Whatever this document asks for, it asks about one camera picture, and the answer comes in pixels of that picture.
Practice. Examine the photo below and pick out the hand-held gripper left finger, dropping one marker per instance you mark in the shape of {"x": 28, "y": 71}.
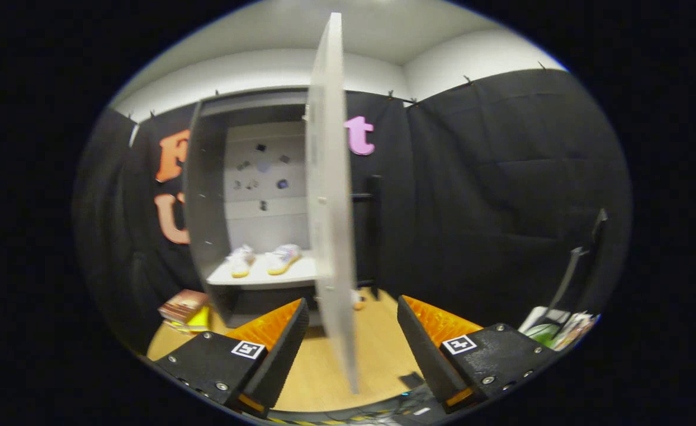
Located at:
{"x": 282, "y": 355}

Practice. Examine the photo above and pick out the small black floor object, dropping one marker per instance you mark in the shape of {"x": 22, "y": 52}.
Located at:
{"x": 411, "y": 380}

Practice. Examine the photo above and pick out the plain white shoe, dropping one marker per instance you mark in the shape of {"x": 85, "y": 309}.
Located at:
{"x": 241, "y": 260}

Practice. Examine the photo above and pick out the printed magazine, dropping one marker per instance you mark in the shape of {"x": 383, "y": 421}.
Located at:
{"x": 575, "y": 328}

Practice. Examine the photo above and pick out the brown book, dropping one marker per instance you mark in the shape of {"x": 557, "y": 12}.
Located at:
{"x": 182, "y": 305}

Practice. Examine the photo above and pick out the yellow book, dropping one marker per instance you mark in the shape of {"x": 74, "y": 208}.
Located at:
{"x": 198, "y": 320}

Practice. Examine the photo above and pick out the beige shoe cabinet door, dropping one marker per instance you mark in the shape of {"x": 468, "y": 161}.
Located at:
{"x": 330, "y": 207}

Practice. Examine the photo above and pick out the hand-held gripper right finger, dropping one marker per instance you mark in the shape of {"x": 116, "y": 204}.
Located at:
{"x": 424, "y": 355}

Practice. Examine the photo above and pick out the black and yellow hazard tape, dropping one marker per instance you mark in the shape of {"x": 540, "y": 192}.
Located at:
{"x": 312, "y": 422}

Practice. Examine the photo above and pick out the white shoe with striped sides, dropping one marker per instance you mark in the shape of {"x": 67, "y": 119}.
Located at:
{"x": 282, "y": 258}

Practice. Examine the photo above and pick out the black metal stand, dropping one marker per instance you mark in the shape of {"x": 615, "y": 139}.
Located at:
{"x": 567, "y": 284}

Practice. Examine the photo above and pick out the green and white packet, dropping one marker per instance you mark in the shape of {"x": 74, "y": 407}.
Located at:
{"x": 544, "y": 334}

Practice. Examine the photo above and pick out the black backdrop cloth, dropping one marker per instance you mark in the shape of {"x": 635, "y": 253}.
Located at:
{"x": 472, "y": 207}

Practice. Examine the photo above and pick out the grey shoe cabinet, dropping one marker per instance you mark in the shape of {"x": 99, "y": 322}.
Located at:
{"x": 203, "y": 195}

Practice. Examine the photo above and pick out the white cabinet shelf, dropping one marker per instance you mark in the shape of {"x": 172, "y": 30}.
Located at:
{"x": 265, "y": 278}

